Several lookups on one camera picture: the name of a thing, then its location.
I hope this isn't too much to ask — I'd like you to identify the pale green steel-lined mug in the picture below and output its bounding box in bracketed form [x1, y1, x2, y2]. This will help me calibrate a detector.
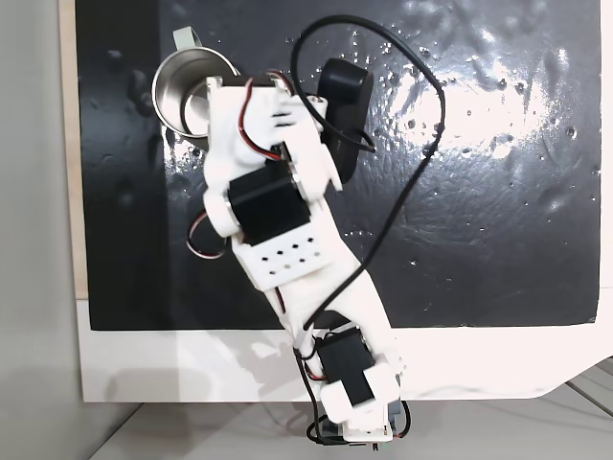
[151, 26, 243, 142]

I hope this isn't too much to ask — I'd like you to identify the beige wooden strip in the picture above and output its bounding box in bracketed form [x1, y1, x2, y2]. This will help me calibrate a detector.
[57, 0, 92, 303]

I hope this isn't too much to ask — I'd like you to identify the black leather-look mat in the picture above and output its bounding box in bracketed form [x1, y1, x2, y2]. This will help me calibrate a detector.
[74, 0, 602, 333]

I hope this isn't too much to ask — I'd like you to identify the white base board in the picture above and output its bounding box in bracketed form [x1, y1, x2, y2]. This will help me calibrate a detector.
[76, 0, 613, 403]

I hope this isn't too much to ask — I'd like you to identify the black oval camera box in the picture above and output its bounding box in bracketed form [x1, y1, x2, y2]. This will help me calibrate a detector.
[315, 56, 375, 186]

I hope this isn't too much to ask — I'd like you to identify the black camera cable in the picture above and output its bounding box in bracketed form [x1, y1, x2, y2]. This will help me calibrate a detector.
[289, 14, 447, 365]

